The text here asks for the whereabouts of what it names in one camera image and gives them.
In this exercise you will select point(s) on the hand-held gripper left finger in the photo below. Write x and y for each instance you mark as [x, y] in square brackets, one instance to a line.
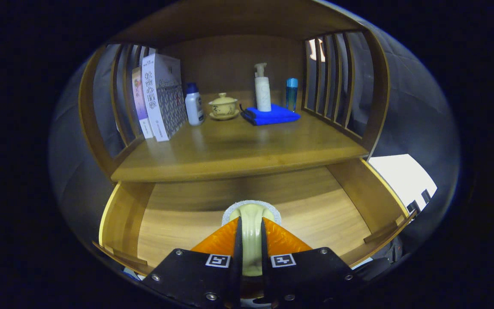
[237, 244]

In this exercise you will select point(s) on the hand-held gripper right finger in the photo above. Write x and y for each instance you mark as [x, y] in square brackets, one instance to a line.
[265, 244]

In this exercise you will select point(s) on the green scrub brush grey pad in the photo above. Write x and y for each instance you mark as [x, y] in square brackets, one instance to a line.
[251, 240]

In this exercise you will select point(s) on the wooden drawer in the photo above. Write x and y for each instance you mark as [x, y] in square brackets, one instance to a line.
[315, 210]

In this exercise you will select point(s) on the wooden countertop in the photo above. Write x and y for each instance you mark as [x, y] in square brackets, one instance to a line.
[238, 146]

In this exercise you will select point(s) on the white plastic drawer unit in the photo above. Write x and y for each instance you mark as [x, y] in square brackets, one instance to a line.
[401, 180]

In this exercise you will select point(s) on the blue folded cloth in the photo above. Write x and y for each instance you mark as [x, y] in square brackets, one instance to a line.
[272, 116]

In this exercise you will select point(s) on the yellow lidded teacup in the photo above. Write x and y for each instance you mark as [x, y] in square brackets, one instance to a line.
[223, 107]

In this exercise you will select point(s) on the white bottle blue cap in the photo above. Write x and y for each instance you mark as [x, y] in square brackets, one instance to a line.
[194, 107]

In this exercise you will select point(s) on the clear blue bottle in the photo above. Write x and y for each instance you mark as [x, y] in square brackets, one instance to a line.
[291, 96]

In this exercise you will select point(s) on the white pump bottle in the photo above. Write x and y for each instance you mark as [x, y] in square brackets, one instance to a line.
[263, 92]

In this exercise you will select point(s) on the thick white book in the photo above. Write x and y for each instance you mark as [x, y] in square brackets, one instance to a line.
[155, 98]

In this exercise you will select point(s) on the thin purple book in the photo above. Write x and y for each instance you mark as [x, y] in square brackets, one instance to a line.
[140, 103]

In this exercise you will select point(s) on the black backdrop cloth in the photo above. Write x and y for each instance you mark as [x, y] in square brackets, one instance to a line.
[69, 141]

